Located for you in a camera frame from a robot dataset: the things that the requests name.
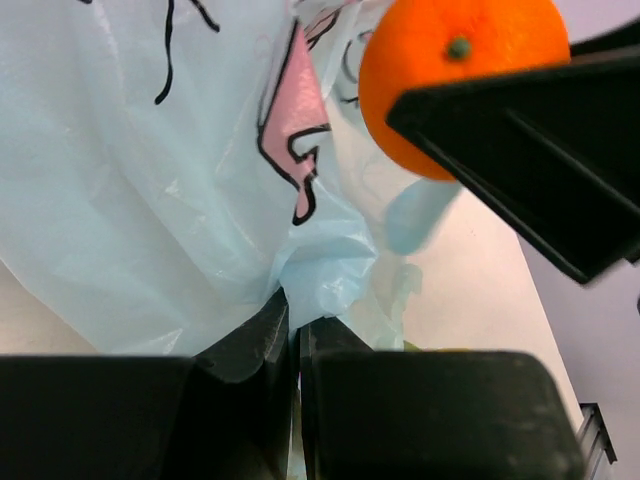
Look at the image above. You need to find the orange fake fruit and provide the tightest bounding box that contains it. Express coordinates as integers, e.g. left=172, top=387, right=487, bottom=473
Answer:
left=358, top=0, right=570, bottom=182

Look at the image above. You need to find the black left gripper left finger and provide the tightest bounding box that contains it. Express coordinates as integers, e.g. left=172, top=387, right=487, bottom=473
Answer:
left=1, top=292, right=292, bottom=479

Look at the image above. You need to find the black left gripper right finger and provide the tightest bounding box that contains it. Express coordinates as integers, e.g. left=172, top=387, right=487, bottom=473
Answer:
left=299, top=318, right=585, bottom=479

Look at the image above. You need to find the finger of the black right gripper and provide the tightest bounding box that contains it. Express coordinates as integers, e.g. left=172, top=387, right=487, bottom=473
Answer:
left=387, top=49, right=639, bottom=284
left=570, top=21, right=640, bottom=57

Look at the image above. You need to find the light blue plastic bag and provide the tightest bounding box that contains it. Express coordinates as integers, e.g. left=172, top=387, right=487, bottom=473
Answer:
left=1, top=1, right=457, bottom=355

